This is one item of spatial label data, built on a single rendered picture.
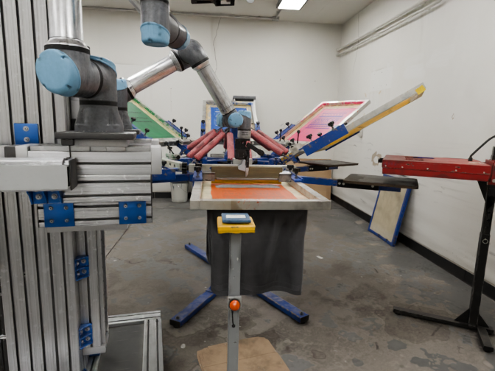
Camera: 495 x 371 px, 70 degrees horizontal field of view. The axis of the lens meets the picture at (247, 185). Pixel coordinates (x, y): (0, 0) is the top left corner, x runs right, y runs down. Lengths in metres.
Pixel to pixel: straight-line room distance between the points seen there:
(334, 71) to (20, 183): 5.86
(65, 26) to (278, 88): 5.31
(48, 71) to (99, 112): 0.19
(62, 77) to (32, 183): 0.30
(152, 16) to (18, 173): 0.56
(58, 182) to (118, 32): 5.42
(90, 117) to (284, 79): 5.28
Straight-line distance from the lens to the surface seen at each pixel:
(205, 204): 1.43
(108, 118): 1.22
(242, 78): 6.20
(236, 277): 1.33
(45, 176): 1.13
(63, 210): 1.31
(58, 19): 1.16
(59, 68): 1.11
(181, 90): 6.17
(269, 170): 2.03
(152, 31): 1.03
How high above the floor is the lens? 1.29
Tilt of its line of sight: 10 degrees down
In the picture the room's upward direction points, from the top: 2 degrees clockwise
